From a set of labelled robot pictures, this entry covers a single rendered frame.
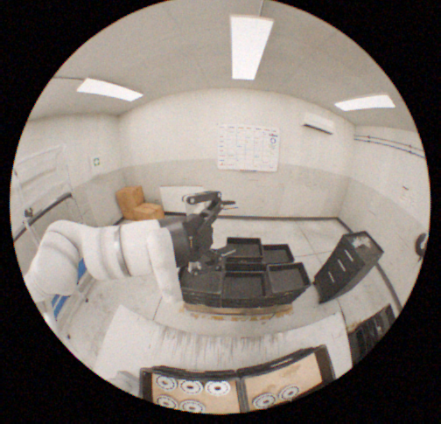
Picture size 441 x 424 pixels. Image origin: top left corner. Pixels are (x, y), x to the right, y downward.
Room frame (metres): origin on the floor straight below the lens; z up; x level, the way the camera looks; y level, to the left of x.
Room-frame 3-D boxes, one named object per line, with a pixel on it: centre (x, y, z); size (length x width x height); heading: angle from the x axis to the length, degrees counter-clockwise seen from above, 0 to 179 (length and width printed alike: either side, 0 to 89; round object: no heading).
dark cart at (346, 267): (0.36, -1.56, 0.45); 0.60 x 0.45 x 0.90; 85
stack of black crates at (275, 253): (0.89, -0.66, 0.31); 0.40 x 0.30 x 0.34; 85
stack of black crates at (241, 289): (0.53, -0.22, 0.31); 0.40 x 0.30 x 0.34; 85
